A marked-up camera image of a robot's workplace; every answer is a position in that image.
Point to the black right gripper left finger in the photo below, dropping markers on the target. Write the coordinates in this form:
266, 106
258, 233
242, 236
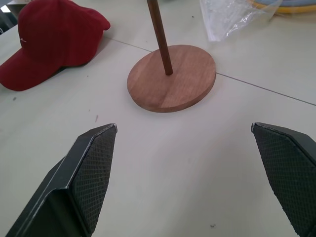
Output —
81, 177

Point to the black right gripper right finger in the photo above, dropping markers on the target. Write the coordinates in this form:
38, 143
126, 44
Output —
288, 168

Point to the wooden stand with round base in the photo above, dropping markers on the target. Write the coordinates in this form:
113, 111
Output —
172, 79

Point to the red baseball cap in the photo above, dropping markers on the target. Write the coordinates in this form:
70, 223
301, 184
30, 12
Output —
53, 42

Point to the clear plastic bag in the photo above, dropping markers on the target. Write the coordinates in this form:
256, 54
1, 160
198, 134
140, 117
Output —
229, 19

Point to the yellow and blue round object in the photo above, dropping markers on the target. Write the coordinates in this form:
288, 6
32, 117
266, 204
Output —
291, 5

